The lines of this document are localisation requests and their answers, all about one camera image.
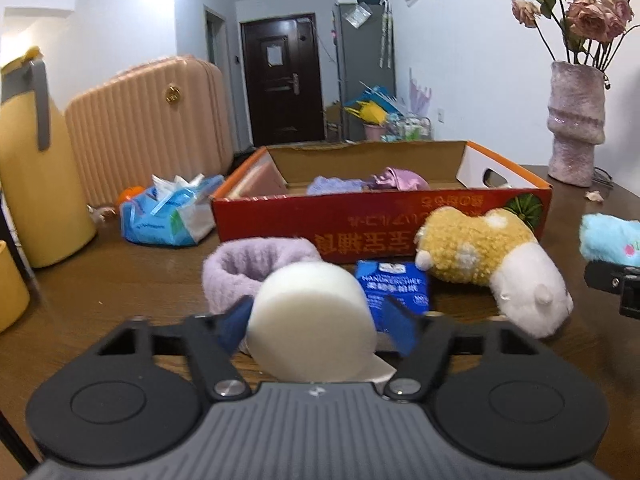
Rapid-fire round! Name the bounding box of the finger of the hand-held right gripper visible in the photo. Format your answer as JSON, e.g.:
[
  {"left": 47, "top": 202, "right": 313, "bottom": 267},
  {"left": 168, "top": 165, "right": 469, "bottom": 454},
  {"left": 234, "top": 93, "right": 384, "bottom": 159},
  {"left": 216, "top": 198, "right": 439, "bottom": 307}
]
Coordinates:
[
  {"left": 621, "top": 267, "right": 640, "bottom": 321},
  {"left": 585, "top": 260, "right": 628, "bottom": 292}
]

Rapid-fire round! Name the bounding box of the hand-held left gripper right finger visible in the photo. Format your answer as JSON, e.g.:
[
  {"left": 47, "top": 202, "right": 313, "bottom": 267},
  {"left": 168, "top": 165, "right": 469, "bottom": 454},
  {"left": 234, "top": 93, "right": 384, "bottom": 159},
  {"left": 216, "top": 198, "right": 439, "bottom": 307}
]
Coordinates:
[{"left": 382, "top": 296, "right": 545, "bottom": 403}]

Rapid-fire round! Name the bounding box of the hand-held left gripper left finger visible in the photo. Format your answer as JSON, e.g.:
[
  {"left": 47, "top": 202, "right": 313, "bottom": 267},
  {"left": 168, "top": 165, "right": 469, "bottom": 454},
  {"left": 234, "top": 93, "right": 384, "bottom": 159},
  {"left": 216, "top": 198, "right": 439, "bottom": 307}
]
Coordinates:
[{"left": 95, "top": 296, "right": 256, "bottom": 401}]

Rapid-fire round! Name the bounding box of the light blue plush toy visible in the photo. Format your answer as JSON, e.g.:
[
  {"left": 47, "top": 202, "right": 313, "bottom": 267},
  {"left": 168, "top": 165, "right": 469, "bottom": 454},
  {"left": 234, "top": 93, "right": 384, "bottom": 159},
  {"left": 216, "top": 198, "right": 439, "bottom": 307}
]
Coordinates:
[{"left": 579, "top": 213, "right": 640, "bottom": 267}]

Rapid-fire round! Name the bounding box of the blue handkerchief tissue packet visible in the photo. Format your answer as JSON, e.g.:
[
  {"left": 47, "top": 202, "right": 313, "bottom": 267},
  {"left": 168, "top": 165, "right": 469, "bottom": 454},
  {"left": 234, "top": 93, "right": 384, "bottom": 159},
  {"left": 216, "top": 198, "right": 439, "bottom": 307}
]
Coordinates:
[{"left": 355, "top": 260, "right": 432, "bottom": 333}]

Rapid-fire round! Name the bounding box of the purple fluffy headband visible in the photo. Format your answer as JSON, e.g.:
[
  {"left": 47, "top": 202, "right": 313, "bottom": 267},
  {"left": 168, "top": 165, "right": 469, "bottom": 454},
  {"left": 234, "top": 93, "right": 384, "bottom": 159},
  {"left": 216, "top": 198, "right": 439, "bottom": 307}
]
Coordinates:
[{"left": 201, "top": 238, "right": 323, "bottom": 328}]

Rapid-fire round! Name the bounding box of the white round sponge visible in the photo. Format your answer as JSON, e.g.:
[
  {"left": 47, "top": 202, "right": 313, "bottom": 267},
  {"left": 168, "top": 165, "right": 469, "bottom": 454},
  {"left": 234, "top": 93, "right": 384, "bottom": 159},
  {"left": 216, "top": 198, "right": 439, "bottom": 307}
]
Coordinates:
[{"left": 246, "top": 261, "right": 398, "bottom": 385}]

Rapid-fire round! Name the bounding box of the yellow and white plush toy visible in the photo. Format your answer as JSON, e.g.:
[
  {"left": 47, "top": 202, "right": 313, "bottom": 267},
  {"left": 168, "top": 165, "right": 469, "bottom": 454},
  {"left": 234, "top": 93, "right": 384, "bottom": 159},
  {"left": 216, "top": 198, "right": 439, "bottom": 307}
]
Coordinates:
[{"left": 414, "top": 207, "right": 574, "bottom": 338}]

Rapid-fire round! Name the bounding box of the orange cardboard box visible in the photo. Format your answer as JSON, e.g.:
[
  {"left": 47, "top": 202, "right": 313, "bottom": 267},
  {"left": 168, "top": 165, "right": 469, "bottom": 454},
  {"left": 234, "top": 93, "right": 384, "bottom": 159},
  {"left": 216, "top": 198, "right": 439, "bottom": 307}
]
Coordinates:
[{"left": 210, "top": 140, "right": 554, "bottom": 264}]

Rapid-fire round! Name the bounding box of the two-tone pink sponge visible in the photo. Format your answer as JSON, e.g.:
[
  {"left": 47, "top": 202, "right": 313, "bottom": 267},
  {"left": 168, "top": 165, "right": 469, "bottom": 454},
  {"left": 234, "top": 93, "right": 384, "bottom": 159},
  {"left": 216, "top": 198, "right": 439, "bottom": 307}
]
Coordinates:
[{"left": 235, "top": 162, "right": 288, "bottom": 197}]

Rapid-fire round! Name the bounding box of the pink satin cloth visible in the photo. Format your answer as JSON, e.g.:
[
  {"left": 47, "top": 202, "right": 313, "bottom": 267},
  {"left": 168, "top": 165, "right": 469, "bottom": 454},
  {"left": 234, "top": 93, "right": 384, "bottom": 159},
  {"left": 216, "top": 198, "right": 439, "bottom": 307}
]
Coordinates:
[{"left": 367, "top": 166, "right": 431, "bottom": 192}]

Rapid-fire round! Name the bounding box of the purple drawstring pouch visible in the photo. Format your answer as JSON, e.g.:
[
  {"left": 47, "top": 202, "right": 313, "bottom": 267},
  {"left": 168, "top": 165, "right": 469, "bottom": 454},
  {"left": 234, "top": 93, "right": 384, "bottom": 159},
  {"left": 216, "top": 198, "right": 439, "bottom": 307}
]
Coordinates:
[{"left": 306, "top": 176, "right": 368, "bottom": 197}]

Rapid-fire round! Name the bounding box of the blue tissue pack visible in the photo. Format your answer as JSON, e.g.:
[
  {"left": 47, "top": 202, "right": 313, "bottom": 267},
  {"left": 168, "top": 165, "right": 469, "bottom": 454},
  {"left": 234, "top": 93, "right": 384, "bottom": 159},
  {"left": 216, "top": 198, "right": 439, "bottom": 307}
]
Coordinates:
[{"left": 120, "top": 174, "right": 226, "bottom": 247}]

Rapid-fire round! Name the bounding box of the pink textured vase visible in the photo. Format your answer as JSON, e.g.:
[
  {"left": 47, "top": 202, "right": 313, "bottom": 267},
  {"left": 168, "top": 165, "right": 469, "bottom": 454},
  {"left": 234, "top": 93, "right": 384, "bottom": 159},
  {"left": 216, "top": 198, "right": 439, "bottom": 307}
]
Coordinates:
[{"left": 546, "top": 60, "right": 612, "bottom": 188}]

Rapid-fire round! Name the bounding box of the storage cart with bottles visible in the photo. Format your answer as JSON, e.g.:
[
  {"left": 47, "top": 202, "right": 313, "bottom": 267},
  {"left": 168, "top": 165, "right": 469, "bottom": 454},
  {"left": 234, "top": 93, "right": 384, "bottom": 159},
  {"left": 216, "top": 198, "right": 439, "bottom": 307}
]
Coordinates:
[{"left": 387, "top": 112, "right": 432, "bottom": 142}]

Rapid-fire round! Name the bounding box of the pink ribbed suitcase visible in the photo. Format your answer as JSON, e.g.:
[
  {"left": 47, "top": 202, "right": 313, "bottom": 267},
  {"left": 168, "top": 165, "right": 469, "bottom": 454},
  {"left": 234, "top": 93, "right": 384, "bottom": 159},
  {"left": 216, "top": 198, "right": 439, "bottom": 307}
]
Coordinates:
[{"left": 65, "top": 56, "right": 235, "bottom": 208}]

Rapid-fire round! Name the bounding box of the brown cardboard box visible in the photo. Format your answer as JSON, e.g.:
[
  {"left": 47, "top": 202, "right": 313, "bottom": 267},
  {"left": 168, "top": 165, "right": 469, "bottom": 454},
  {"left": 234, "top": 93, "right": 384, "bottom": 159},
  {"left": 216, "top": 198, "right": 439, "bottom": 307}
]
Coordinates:
[{"left": 324, "top": 102, "right": 348, "bottom": 141}]

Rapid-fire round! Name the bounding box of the yellow plastic item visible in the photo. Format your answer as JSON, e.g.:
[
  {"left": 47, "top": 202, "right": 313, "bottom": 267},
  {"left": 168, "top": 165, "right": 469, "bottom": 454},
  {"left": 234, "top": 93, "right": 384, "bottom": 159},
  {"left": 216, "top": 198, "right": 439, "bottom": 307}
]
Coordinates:
[{"left": 345, "top": 101, "right": 388, "bottom": 125}]

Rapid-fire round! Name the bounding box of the dark brown door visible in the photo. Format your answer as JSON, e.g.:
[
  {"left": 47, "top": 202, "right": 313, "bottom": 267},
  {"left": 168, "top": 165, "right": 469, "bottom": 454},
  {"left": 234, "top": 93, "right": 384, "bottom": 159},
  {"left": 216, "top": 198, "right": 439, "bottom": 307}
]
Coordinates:
[{"left": 240, "top": 13, "right": 326, "bottom": 147}]

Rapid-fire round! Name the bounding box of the yellow container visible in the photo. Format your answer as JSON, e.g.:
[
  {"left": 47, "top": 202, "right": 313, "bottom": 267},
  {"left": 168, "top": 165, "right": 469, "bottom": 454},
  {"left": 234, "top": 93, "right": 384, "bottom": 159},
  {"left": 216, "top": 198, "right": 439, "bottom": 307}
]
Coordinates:
[{"left": 0, "top": 240, "right": 31, "bottom": 333}]

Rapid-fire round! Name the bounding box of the blue paper bag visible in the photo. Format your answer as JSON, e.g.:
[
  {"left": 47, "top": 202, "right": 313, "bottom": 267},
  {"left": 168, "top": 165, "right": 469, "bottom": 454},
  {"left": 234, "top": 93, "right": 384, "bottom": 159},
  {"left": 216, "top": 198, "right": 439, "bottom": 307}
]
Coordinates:
[{"left": 357, "top": 82, "right": 406, "bottom": 116}]

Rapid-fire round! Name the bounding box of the purple winged decoration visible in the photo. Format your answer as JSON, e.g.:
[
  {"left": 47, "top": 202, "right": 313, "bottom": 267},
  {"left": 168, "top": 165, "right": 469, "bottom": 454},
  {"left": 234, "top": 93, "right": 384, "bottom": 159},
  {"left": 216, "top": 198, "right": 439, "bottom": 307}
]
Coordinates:
[{"left": 407, "top": 67, "right": 433, "bottom": 118}]

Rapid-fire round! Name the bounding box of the yellow thermos jug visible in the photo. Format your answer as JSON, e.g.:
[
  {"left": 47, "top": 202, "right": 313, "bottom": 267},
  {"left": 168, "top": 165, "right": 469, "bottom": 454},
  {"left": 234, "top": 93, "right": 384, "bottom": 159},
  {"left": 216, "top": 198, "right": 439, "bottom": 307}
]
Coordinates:
[{"left": 0, "top": 46, "right": 98, "bottom": 268}]

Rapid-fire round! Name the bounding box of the dried roses bouquet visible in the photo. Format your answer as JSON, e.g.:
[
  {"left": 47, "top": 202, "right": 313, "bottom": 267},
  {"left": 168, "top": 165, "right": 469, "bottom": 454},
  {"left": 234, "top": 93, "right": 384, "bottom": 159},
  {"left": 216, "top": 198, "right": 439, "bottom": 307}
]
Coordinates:
[{"left": 480, "top": 0, "right": 636, "bottom": 71}]

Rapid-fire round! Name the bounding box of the grey refrigerator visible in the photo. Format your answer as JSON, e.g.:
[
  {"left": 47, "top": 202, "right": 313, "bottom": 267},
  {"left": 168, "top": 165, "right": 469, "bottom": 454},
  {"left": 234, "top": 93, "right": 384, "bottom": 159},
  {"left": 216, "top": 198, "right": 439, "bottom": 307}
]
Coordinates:
[{"left": 332, "top": 0, "right": 397, "bottom": 141}]

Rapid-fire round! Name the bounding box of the folded umbrella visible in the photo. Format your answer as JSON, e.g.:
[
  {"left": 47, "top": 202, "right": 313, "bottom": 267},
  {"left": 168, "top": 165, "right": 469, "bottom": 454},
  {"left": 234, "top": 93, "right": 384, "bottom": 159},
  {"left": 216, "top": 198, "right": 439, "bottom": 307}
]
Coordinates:
[{"left": 378, "top": 0, "right": 393, "bottom": 69}]

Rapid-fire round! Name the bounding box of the clear plastic bag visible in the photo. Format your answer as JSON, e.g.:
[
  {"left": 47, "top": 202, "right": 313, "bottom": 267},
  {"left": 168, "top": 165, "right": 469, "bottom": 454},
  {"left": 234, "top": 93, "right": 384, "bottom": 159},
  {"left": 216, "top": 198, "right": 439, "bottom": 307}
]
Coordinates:
[{"left": 345, "top": 2, "right": 373, "bottom": 28}]

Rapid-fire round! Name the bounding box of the grey door frame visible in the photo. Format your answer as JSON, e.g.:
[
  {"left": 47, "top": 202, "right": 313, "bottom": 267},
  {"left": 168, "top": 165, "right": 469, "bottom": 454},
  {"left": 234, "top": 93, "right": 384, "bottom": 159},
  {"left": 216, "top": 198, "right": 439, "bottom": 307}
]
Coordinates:
[{"left": 202, "top": 4, "right": 231, "bottom": 111}]

